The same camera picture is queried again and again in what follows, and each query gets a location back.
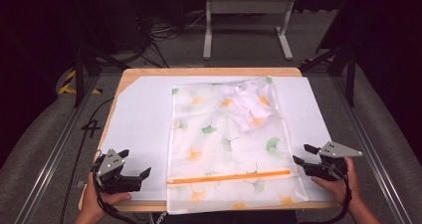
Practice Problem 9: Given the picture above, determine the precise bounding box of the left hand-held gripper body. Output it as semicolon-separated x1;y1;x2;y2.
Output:
94;148;143;195

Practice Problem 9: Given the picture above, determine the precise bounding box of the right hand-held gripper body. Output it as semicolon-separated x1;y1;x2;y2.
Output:
304;140;363;182

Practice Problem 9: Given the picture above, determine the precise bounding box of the leaf print mesh laundry bag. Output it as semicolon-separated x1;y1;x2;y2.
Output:
166;76;310;216

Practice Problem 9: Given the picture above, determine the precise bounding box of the person's left hand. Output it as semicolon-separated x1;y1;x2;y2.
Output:
79;172;132;215

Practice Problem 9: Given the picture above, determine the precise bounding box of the person's right hand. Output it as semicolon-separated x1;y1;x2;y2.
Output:
311;157;361;207

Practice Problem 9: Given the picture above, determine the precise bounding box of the white table mat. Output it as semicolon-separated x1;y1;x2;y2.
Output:
99;75;333;202

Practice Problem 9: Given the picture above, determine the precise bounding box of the black metal stand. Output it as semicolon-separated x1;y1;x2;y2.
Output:
299;45;358;108
73;44;131;109

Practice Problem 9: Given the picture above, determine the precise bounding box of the white garment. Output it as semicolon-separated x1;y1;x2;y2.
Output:
219;78;277;133

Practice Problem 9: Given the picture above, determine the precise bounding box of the yellow black hazard tape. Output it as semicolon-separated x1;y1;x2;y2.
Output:
301;56;334;66
58;69;104;96

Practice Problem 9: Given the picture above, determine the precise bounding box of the left hand-held gripper black cable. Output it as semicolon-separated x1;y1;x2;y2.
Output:
92;163;138;224

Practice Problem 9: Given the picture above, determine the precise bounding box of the hand-held gripper black cable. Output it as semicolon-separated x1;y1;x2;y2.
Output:
298;170;353;224
92;163;138;224

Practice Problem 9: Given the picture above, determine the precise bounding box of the aluminium floor rail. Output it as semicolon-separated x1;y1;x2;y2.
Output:
331;75;413;224
13;75;102;224

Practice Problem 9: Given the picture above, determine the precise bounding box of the thin black floor cable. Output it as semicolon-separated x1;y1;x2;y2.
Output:
59;97;115;224

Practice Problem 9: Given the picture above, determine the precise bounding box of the right hand-held gripper black cable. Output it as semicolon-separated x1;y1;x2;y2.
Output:
298;170;353;224

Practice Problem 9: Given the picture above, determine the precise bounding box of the bundle of black floor cables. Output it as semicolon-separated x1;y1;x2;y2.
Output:
130;4;207;69

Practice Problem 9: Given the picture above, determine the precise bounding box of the white metal desk frame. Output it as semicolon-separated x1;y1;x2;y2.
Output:
202;0;298;61

